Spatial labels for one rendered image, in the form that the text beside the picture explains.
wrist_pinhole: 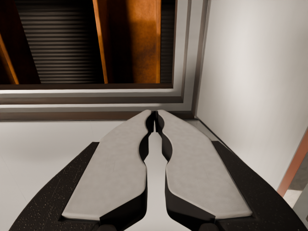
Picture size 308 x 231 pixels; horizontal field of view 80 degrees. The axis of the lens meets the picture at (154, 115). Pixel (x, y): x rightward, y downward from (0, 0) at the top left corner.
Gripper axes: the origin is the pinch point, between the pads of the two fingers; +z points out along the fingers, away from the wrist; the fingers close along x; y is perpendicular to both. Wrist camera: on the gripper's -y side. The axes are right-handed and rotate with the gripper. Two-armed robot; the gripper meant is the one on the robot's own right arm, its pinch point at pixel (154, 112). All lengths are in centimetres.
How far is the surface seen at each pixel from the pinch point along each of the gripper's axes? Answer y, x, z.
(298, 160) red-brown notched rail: 8.3, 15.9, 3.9
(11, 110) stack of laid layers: 0.9, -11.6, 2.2
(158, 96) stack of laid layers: 0.4, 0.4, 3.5
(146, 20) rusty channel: -4.8, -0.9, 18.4
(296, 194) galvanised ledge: 34, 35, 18
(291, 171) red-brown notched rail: 10.0, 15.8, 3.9
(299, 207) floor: 143, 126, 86
